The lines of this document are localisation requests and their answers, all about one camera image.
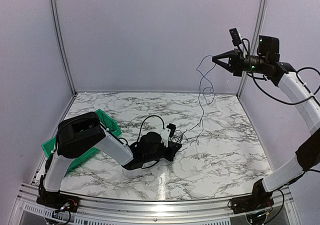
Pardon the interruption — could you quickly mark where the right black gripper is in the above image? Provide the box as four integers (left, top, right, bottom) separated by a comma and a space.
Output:
213, 48, 268, 77

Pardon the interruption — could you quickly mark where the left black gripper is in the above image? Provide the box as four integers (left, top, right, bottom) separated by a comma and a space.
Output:
144, 141, 182, 164

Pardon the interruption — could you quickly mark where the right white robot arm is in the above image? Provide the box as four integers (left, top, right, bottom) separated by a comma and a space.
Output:
212, 28, 320, 213

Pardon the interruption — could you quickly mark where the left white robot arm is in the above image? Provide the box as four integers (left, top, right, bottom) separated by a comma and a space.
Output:
38, 112, 182, 208

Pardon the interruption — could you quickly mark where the green three-compartment plastic bin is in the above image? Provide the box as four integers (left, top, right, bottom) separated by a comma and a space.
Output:
41, 108, 122, 172

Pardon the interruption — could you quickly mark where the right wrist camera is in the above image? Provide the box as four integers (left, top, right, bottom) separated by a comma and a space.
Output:
229, 28, 242, 47

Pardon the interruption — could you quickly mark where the right aluminium frame post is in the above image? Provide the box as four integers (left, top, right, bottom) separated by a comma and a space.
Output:
236, 0, 268, 100

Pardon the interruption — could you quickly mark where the aluminium frame post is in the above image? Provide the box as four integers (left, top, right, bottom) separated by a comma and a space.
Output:
49, 0, 77, 97
236, 0, 268, 100

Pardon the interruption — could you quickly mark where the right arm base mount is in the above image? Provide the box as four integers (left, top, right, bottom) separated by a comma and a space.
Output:
227, 195, 274, 214

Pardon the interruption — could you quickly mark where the back aluminium frame rail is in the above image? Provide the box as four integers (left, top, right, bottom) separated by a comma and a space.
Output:
76, 90, 237, 95

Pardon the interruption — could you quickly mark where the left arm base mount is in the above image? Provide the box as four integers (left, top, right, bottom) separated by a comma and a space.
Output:
36, 192, 80, 213

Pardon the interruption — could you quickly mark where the front aluminium rail base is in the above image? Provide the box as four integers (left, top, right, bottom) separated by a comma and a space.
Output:
8, 183, 301, 225

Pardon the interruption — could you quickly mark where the left aluminium frame post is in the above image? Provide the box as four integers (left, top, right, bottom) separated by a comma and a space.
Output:
49, 0, 77, 97

